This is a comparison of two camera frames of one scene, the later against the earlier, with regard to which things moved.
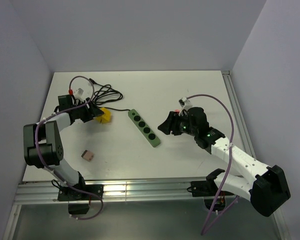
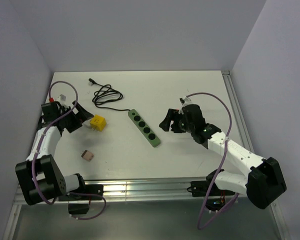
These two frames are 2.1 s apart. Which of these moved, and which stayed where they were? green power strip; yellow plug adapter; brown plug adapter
Moved: yellow plug adapter
Stayed: brown plug adapter; green power strip
